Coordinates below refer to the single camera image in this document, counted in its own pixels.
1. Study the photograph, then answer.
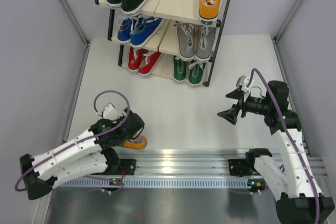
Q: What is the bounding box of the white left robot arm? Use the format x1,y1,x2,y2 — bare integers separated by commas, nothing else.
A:
19,112,146,200

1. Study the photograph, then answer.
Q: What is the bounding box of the green sneaker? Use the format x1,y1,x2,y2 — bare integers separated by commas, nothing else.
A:
188,60,206,86
173,56,187,82

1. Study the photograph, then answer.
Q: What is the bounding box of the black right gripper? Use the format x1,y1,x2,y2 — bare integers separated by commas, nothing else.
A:
218,88,272,125

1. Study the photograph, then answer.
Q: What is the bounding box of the red sneaker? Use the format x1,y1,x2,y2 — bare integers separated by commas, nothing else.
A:
128,47,144,72
139,50,161,76

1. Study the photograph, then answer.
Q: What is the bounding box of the beige three-tier shoe shelf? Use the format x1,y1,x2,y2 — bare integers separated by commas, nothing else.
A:
94,0,235,88

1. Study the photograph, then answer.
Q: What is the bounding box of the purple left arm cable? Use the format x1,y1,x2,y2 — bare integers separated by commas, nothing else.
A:
14,90,131,192

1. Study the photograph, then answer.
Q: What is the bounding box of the aluminium mounting rail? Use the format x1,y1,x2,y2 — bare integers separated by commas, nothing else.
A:
43,147,328,190

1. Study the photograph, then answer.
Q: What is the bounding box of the blue sneaker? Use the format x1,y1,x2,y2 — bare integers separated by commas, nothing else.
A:
117,16,139,44
130,17,164,48

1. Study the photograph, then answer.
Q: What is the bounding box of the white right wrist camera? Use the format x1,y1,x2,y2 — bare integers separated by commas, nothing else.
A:
236,75,254,96

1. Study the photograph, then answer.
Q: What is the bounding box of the grey sneaker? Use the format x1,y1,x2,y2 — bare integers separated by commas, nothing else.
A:
176,22,195,61
195,26,216,62

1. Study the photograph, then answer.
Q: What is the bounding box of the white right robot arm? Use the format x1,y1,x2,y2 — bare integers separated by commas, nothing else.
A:
217,76,335,223

